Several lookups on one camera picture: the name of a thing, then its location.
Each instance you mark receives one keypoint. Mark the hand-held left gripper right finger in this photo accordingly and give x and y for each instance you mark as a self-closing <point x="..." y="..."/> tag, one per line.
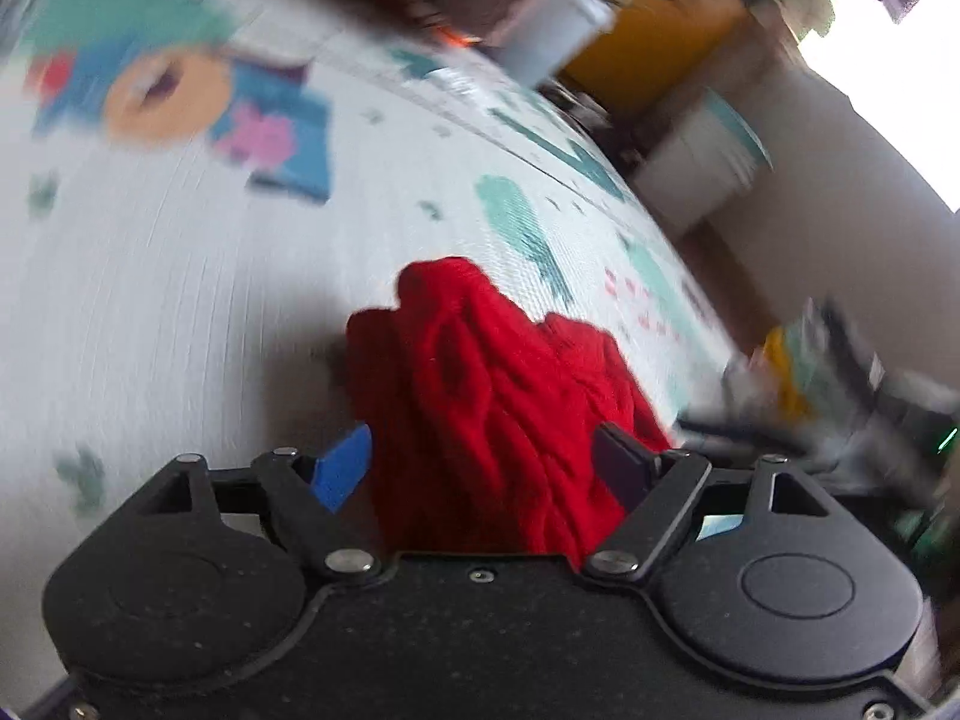
<point x="619" y="465"/>

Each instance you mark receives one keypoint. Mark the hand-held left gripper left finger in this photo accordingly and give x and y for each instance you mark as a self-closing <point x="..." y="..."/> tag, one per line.
<point x="341" y="465"/>

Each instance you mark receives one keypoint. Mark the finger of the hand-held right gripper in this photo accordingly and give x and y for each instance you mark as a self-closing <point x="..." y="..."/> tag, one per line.
<point x="750" y="431"/>

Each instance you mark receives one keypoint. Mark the red knitted sweater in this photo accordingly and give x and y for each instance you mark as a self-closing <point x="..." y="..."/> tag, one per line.
<point x="487" y="405"/>

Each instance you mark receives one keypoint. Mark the yellow folded garment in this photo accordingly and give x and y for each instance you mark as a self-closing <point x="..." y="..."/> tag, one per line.
<point x="784" y="379"/>

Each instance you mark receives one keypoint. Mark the printed animal play mat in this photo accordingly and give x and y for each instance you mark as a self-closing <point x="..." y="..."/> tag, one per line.
<point x="187" y="277"/>

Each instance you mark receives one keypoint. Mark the white bucket with teal rim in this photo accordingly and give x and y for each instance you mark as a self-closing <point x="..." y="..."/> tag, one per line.
<point x="697" y="165"/>

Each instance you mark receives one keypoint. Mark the bright window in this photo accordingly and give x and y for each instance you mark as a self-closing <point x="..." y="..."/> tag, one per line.
<point x="892" y="67"/>

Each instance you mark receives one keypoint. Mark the yellow cabinet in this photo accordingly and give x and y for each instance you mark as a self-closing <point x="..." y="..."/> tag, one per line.
<point x="660" y="45"/>

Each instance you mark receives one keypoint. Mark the large white bin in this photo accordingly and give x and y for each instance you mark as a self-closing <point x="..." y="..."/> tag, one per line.
<point x="555" y="30"/>

